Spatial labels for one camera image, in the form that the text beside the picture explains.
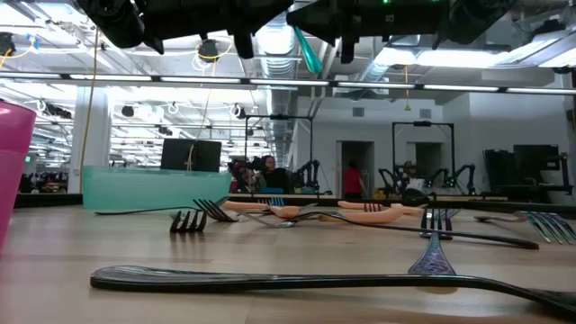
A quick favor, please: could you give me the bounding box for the yellow cable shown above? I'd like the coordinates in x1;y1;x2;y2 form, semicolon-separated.
78;26;103;194

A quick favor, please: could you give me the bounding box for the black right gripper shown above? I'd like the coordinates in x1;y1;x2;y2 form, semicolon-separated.
286;0;451;63

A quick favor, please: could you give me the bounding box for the black metal frame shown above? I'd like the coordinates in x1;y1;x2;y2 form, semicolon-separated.
390;120;456;199
243;113;315;195

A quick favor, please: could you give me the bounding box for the teal translucent plastic bin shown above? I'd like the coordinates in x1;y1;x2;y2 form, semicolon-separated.
82;165;233;212

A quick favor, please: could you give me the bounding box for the person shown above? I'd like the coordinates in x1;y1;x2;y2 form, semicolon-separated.
256;154;294;195
341;160;368;200
401;160;431;197

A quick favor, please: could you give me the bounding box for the black desk with monitors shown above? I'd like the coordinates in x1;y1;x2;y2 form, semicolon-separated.
482;143;575;204

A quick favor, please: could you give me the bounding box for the silver round ventilation duct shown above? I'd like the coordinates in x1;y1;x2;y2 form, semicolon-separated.
350;40;451;98
251;17;302;157

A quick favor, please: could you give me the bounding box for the white pillar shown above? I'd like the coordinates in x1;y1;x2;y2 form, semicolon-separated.
67;86;112;194

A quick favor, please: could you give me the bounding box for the iridescent rainbow fork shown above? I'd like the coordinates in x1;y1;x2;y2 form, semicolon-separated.
407;207;457;277
292;24;325;76
473;211;576;247

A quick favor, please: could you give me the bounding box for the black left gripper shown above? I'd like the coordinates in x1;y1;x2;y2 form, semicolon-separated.
164;0;293;59

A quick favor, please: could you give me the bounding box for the black ceiling cable reel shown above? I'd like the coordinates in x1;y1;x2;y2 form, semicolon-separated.
196;38;221;64

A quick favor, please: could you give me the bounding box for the overhead light bar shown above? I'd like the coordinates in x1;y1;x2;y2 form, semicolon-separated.
0;70;576;96

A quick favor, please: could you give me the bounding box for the black monitor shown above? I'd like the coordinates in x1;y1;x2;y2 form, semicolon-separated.
159;138;223;174

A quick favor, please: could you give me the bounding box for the pink translucent plastic bin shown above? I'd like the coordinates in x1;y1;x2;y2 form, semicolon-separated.
0;101;37;248

